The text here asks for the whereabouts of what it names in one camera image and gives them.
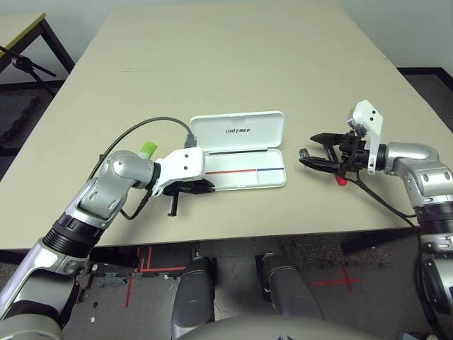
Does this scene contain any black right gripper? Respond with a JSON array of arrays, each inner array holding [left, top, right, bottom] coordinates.
[[299, 130, 371, 175]]

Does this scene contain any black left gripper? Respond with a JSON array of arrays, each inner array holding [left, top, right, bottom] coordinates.
[[161, 178, 217, 217]]

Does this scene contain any black tripod stand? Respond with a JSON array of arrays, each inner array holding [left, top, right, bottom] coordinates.
[[0, 45, 57, 96]]

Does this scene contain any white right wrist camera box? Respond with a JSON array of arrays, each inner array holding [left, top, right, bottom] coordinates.
[[345, 101, 385, 176]]

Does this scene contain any translucent tube with green cap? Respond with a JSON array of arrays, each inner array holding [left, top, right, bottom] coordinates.
[[138, 141, 158, 160]]

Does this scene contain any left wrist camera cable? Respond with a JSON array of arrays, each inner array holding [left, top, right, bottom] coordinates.
[[88, 116, 197, 180]]

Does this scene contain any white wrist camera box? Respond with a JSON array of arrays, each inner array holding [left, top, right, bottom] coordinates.
[[345, 101, 385, 176], [151, 147, 206, 198]]

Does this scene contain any white plastic pencil case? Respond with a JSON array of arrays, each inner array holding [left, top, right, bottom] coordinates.
[[189, 110, 287, 192]]

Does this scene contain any grey robot leg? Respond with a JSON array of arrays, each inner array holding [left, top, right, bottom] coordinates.
[[260, 251, 323, 319], [171, 253, 217, 336]]

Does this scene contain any thin black left gripper cable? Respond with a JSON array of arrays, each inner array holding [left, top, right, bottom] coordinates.
[[120, 183, 156, 220]]

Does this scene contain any black foam floor mat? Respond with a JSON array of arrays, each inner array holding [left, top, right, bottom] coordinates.
[[0, 90, 40, 142]]

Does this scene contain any side table with black frame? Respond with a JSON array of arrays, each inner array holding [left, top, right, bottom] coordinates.
[[0, 13, 76, 84]]

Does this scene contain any grey robot left leg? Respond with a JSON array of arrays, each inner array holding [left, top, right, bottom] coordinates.
[[171, 253, 217, 336]]

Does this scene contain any grey robot torso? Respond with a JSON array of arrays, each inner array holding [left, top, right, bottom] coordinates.
[[176, 316, 376, 340]]

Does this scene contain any grey robot right leg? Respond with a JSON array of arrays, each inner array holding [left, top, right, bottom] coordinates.
[[260, 251, 323, 319]]

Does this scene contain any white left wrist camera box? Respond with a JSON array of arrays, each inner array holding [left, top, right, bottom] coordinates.
[[151, 147, 206, 198]]

